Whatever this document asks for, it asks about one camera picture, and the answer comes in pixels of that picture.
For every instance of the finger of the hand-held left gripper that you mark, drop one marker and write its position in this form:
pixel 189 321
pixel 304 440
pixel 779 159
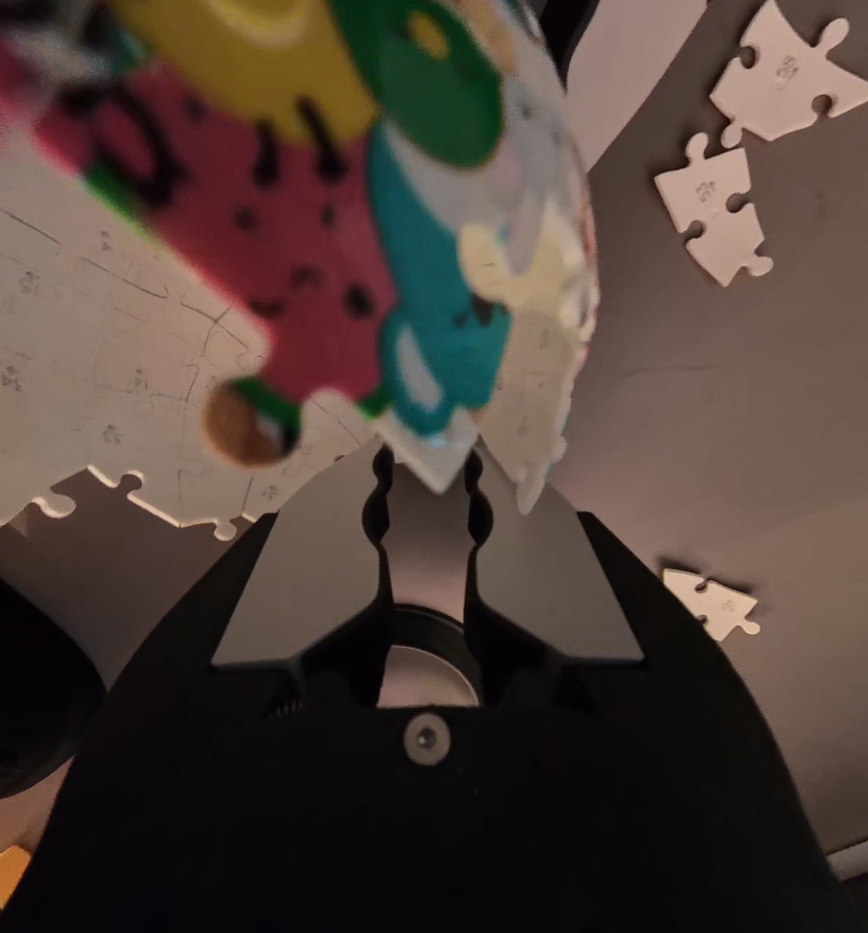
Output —
pixel 638 44

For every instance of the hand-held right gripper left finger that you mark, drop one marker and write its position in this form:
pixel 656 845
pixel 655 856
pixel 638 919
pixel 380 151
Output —
pixel 310 583

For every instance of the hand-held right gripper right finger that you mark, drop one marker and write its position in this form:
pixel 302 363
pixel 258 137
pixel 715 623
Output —
pixel 550 598

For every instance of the half-built puzzle ball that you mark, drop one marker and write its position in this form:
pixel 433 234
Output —
pixel 259 219

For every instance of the white puzzle piece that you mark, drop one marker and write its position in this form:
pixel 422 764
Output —
pixel 791 80
pixel 718 605

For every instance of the joined white puzzle pieces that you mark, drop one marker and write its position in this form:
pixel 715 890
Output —
pixel 710 197

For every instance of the yellow plastic bin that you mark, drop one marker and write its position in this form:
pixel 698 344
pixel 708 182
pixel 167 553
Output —
pixel 0 875

